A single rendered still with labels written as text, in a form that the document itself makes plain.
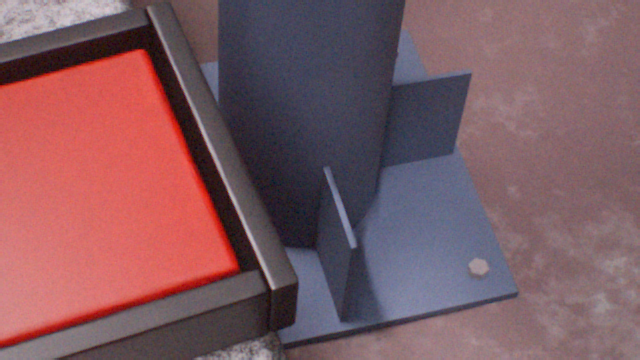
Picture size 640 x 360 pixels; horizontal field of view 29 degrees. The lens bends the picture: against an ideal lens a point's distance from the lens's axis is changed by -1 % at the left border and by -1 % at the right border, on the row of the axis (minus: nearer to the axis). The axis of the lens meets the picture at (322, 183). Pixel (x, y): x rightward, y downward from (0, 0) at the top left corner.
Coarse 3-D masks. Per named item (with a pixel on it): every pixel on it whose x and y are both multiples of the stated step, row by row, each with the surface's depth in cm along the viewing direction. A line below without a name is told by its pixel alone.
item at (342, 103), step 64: (256, 0) 105; (320, 0) 103; (384, 0) 106; (256, 64) 111; (320, 64) 109; (384, 64) 114; (256, 128) 119; (320, 128) 117; (384, 128) 127; (448, 128) 137; (320, 192) 125; (384, 192) 138; (448, 192) 138; (320, 256) 131; (384, 256) 133; (448, 256) 133; (320, 320) 128; (384, 320) 128
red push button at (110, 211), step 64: (128, 64) 26; (0, 128) 25; (64, 128) 25; (128, 128) 25; (0, 192) 24; (64, 192) 24; (128, 192) 24; (192, 192) 24; (0, 256) 23; (64, 256) 23; (128, 256) 24; (192, 256) 24; (0, 320) 23; (64, 320) 23
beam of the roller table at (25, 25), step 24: (0, 0) 29; (24, 0) 29; (48, 0) 29; (72, 0) 29; (96, 0) 29; (120, 0) 29; (0, 24) 29; (24, 24) 29; (48, 24) 29; (72, 24) 29; (264, 336) 24
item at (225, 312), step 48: (0, 48) 26; (48, 48) 26; (96, 48) 26; (144, 48) 27; (192, 96) 25; (192, 144) 26; (240, 192) 24; (240, 240) 24; (192, 288) 23; (240, 288) 23; (288, 288) 23; (48, 336) 22; (96, 336) 22; (144, 336) 22; (192, 336) 23; (240, 336) 24
